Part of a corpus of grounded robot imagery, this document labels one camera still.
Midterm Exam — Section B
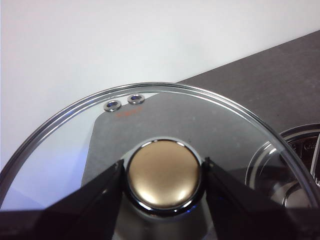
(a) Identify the pale green electric steamer pot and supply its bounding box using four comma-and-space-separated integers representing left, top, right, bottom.
246, 123, 320, 210

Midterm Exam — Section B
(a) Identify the glass lid with green knob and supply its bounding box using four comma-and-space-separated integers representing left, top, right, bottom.
0, 81, 316, 240

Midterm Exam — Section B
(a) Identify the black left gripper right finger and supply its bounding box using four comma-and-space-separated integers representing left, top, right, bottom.
203, 156, 320, 240

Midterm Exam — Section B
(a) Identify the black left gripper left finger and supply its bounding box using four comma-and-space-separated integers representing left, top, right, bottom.
0, 159, 125, 240

